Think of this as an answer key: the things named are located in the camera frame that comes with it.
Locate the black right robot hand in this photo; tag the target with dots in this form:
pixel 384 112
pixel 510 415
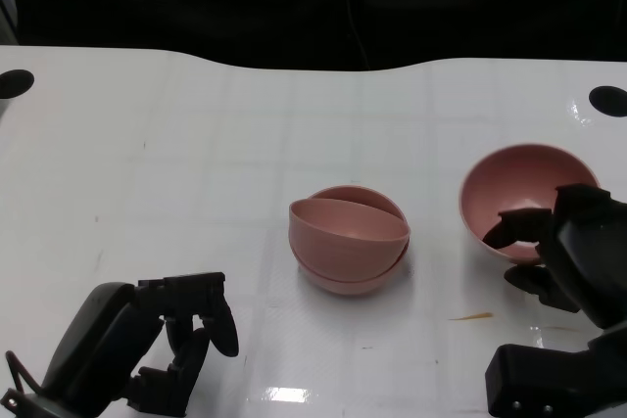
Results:
pixel 588 261

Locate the black table grommet hole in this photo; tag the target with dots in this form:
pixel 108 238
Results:
pixel 14 83

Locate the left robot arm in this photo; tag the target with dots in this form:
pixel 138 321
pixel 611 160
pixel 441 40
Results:
pixel 39 408

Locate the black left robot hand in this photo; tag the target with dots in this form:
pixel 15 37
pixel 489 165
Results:
pixel 103 339

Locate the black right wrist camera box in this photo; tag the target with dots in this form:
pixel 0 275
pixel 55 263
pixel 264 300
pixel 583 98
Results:
pixel 539 379

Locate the grey white cabinet edge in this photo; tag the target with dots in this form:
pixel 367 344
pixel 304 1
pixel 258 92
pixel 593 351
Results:
pixel 6 7

